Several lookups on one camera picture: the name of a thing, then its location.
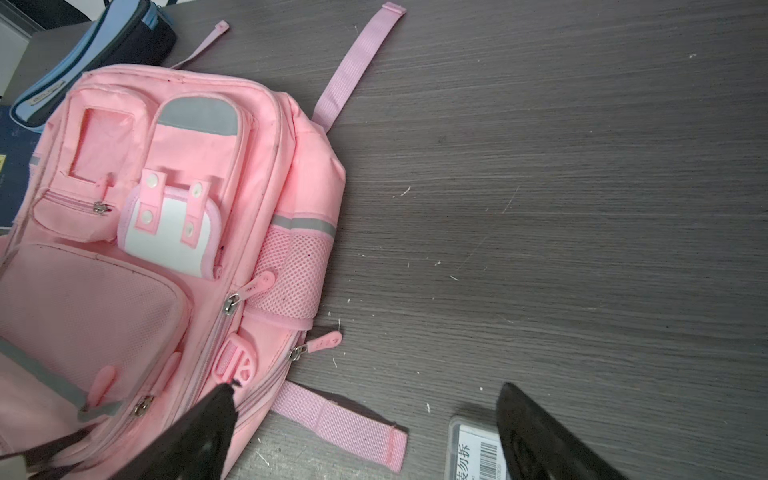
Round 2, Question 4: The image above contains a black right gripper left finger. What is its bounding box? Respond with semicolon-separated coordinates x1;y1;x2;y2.
112;381;241;479

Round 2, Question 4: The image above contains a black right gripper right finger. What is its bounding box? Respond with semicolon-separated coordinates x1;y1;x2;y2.
495;382;627;480

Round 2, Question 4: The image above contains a pink student backpack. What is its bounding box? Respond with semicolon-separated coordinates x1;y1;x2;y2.
1;2;408;479

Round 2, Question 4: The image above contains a dark blue notebook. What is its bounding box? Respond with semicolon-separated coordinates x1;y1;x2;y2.
0;105;40;236

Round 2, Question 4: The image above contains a blue pencil case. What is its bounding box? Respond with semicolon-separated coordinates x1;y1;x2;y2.
9;0;177;132

